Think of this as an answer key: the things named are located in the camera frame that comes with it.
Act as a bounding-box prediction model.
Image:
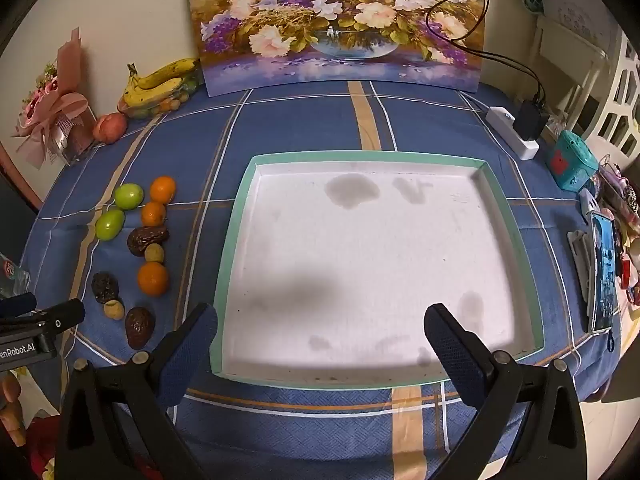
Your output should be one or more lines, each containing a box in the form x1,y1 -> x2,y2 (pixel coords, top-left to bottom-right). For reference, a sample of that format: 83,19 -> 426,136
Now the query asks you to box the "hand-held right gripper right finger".
423,303 -> 587,480

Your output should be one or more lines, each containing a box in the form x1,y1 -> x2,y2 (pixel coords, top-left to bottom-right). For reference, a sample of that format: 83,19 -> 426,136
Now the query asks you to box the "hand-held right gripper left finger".
55,302 -> 219,480

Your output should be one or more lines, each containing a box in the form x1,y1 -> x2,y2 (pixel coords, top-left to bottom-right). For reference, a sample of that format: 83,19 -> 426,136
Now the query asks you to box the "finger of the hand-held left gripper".
0,292 -> 39,317
0,298 -> 86,335

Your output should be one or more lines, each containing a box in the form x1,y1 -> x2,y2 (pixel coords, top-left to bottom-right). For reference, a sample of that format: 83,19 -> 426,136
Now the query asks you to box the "dark brown wrinkled avocado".
124,307 -> 156,350
91,272 -> 120,305
127,226 -> 170,258

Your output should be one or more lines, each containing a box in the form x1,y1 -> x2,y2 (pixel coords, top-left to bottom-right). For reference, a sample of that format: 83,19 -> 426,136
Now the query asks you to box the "orange tangerine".
141,202 -> 167,228
150,176 -> 177,206
137,262 -> 170,297

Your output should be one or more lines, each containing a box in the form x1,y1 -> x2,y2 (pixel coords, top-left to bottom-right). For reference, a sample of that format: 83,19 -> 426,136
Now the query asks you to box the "green round fruit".
95,209 -> 126,242
114,183 -> 145,211

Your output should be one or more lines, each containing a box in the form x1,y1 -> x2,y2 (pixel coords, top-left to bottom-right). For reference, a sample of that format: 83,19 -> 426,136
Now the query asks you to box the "white tray with green rim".
209,150 -> 546,387

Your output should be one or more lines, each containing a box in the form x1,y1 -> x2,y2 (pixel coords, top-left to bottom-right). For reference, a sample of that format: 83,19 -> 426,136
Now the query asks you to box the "person's left hand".
0,372 -> 28,447

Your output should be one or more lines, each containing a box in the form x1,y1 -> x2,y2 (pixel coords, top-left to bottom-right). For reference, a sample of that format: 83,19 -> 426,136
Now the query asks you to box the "clear plastic bottle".
0,255 -> 31,296

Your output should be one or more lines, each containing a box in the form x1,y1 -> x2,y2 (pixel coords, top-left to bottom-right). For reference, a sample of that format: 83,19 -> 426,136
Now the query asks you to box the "red cloth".
27,417 -> 63,480

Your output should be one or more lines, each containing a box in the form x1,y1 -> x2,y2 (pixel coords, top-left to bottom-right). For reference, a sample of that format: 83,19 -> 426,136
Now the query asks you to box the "grey phone stand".
567,230 -> 593,318

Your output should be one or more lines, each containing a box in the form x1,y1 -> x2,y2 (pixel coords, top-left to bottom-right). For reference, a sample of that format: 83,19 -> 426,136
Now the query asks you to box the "smartphone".
589,210 -> 617,333

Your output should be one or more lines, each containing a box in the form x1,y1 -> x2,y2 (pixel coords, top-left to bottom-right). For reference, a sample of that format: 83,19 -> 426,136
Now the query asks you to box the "red peach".
92,112 -> 128,145

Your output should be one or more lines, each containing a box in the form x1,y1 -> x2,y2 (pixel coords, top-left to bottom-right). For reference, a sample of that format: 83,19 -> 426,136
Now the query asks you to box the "pink flower bouquet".
12,27 -> 98,171

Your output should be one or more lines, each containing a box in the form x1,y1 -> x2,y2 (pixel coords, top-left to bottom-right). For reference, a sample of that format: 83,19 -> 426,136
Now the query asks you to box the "small white plastic item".
580,187 -> 601,223

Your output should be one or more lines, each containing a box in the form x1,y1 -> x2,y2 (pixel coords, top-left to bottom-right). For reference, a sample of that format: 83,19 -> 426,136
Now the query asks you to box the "teal toy box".
545,130 -> 600,192

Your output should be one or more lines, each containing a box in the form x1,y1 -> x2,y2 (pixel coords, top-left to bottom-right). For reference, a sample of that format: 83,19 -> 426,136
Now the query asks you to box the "pile of small trinkets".
597,155 -> 640,311

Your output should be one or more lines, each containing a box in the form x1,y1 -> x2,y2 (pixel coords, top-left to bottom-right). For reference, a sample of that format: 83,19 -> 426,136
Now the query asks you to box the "glass fruit bowl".
117,75 -> 198,121

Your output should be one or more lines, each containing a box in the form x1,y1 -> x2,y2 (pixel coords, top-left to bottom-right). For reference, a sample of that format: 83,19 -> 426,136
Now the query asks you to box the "white power strip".
486,106 -> 541,161

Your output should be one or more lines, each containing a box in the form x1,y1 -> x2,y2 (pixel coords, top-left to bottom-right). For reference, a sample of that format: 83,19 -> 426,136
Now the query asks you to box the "yellow banana bunch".
122,57 -> 201,108

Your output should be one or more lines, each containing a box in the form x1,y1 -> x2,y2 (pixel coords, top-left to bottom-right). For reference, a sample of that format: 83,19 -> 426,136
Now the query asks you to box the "black power adapter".
515,100 -> 551,142

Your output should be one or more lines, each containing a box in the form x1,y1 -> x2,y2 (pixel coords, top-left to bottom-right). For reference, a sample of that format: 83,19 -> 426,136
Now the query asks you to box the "blue plaid tablecloth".
22,80 -> 623,480

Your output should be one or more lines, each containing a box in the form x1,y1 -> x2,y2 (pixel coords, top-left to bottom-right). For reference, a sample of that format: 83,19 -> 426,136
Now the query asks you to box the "white lattice cabinet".
585,30 -> 640,161

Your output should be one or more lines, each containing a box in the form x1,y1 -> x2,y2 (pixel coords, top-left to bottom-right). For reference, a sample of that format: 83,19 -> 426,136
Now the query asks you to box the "white wooden chair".
525,10 -> 608,126

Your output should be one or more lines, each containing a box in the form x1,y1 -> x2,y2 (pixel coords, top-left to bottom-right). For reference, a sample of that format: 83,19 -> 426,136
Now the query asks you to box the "floral painting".
184,0 -> 487,98

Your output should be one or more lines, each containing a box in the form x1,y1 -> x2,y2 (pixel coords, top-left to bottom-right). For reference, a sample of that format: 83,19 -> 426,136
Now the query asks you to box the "white round plaque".
547,0 -> 618,46

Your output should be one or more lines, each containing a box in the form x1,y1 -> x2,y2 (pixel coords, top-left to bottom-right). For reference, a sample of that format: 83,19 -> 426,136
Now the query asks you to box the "brown wooden frame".
0,140 -> 43,211

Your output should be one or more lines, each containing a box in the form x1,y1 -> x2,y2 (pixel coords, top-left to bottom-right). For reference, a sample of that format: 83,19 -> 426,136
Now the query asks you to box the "black power cable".
426,0 -> 546,106

